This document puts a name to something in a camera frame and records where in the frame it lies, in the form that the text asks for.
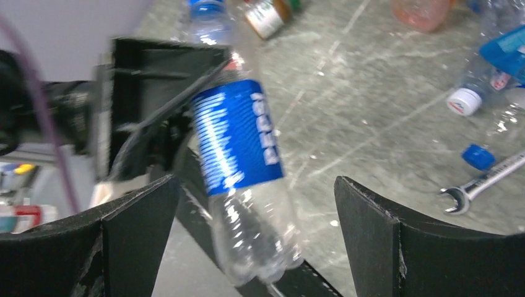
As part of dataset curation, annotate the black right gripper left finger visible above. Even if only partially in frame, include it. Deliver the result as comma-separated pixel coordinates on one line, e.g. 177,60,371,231
1,174,181,296

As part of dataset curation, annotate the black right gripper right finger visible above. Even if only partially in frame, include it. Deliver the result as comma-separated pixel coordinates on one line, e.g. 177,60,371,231
334,176,524,296

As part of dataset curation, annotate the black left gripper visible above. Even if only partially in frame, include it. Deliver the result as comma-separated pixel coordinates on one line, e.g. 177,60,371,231
1,37,230,181

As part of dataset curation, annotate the silver open end wrench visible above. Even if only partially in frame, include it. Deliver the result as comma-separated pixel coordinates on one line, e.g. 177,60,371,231
439,150,524,215

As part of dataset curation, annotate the white label green cap bottle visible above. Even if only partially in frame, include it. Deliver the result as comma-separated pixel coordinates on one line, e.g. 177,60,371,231
245,0,304,40

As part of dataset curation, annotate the blue bottle cap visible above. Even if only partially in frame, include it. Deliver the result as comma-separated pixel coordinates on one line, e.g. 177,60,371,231
461,144,496,171

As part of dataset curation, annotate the pepsi bottle left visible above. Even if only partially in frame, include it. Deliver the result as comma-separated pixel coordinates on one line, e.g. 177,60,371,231
183,1,303,286

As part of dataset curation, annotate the white cap clear bottle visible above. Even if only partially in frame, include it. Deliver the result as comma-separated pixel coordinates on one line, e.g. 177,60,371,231
446,62,524,142

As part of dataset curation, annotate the tall orange drink bottle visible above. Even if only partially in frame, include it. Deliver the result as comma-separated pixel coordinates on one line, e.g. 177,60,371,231
391,0,456,33

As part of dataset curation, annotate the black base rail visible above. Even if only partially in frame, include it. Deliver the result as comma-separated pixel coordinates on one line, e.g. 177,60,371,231
176,147,343,297

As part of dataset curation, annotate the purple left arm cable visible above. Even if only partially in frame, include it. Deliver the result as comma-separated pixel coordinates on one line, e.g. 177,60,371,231
0,14,80,216

